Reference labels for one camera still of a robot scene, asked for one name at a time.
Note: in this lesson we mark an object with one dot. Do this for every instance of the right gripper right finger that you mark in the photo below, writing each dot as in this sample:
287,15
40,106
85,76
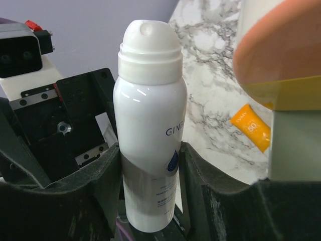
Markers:
220,207

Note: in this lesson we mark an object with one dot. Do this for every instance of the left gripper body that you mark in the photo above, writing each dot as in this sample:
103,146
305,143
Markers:
57,122

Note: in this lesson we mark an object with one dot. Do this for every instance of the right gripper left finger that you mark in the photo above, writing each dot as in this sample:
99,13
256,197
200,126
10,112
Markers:
81,206

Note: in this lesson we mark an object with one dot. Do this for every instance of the white blue tube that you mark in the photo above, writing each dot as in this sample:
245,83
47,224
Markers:
150,101

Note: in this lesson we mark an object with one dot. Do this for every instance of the orange sunscreen tube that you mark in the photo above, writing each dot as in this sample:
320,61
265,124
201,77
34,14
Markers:
253,127

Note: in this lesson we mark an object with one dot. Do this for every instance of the grey bottom drawer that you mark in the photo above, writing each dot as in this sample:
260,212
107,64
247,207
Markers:
294,153

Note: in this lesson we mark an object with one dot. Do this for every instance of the peach top drawer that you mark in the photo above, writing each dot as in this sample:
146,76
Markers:
283,44

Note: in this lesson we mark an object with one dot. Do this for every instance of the yellow drawer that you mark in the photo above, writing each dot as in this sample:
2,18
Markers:
287,95

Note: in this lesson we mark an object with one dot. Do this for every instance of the cream round drawer organizer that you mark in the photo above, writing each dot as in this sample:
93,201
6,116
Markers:
250,12

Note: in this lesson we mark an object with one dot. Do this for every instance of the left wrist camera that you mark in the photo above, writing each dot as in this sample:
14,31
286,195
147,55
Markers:
24,64

